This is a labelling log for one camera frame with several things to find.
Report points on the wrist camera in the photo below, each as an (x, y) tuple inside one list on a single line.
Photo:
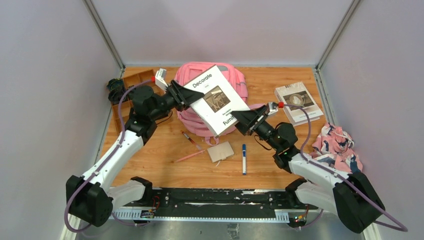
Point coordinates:
[(272, 108), (159, 79)]

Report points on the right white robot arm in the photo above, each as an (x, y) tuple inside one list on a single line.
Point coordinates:
[(350, 196)]

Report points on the pink patterned cloth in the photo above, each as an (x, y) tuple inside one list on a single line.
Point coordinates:
[(333, 147)]

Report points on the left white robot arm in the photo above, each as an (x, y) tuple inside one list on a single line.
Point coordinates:
[(90, 198)]

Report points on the red gel pen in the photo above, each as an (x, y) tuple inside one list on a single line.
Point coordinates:
[(191, 140)]

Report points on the white Decorate Furniture book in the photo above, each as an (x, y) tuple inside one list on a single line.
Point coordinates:
[(220, 98)]

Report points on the dark rolled sock lower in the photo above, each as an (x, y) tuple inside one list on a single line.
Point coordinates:
[(115, 95)]

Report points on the white coffee cover book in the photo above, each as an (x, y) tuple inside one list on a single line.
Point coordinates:
[(297, 94)]

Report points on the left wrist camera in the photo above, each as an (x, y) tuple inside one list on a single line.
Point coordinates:
[(159, 79)]

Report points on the pink pen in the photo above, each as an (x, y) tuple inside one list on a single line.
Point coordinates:
[(189, 156)]

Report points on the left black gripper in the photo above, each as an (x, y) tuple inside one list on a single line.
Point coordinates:
[(175, 95)]

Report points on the dark rolled sock upper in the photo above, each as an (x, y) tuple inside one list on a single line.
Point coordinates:
[(114, 83)]

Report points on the pink school backpack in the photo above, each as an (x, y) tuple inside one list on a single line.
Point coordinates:
[(189, 71)]

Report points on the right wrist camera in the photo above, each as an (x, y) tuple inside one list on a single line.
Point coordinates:
[(272, 108)]

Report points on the wooden compartment tray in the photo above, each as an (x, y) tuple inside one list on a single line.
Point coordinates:
[(130, 79)]

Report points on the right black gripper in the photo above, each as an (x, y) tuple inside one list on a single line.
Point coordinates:
[(245, 119)]

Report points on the dark rolled sock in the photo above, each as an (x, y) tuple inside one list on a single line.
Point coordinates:
[(114, 83), (115, 95)]

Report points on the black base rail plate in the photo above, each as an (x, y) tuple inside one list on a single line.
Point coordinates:
[(219, 204)]

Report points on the small beige notebook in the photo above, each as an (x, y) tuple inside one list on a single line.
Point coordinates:
[(220, 152)]

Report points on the blue white marker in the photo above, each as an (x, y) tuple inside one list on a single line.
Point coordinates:
[(244, 160)]

